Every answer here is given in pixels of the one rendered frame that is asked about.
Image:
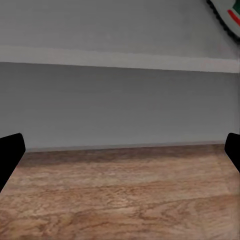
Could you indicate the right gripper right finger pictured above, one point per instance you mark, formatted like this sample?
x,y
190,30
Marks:
x,y
232,148

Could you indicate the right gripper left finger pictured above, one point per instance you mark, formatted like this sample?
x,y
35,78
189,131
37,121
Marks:
x,y
12,149

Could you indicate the gym shoe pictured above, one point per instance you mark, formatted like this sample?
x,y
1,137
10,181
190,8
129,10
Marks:
x,y
229,13

